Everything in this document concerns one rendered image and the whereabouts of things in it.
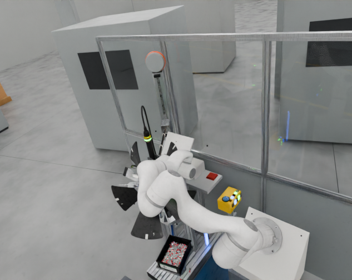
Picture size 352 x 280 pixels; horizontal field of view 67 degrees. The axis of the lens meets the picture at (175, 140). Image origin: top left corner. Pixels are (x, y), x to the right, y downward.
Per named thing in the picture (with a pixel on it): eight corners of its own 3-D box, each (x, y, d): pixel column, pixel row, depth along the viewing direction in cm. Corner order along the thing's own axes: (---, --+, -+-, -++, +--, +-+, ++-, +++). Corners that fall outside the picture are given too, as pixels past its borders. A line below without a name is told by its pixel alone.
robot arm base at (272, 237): (284, 222, 138) (273, 224, 124) (279, 260, 136) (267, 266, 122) (249, 213, 150) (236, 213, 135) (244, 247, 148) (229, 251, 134)
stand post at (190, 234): (191, 249, 278) (174, 160, 219) (198, 254, 272) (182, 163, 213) (189, 253, 275) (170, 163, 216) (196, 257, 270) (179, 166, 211)
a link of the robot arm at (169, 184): (237, 249, 122) (259, 223, 118) (242, 267, 110) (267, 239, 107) (146, 189, 119) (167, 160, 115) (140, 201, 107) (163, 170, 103)
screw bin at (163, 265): (170, 240, 193) (169, 234, 190) (192, 246, 186) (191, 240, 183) (157, 267, 177) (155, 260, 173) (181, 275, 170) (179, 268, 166)
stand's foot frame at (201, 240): (186, 231, 298) (185, 226, 294) (222, 251, 270) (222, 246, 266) (148, 276, 260) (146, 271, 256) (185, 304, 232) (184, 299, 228)
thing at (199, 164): (191, 165, 258) (190, 155, 252) (205, 170, 248) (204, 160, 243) (181, 175, 248) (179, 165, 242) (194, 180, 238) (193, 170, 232)
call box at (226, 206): (229, 196, 200) (228, 185, 194) (241, 201, 194) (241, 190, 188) (218, 210, 190) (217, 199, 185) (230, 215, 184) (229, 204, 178)
